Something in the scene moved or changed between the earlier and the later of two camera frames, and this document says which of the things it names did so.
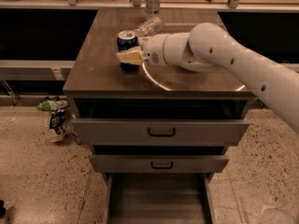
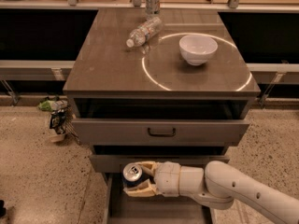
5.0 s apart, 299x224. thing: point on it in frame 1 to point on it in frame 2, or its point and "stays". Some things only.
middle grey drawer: x=159 y=159 stays
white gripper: x=154 y=50 to x=168 y=178
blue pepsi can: x=127 y=39 to x=132 y=175
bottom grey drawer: x=159 y=198 stays
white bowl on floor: x=57 y=137 stays
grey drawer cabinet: x=158 y=105 stays
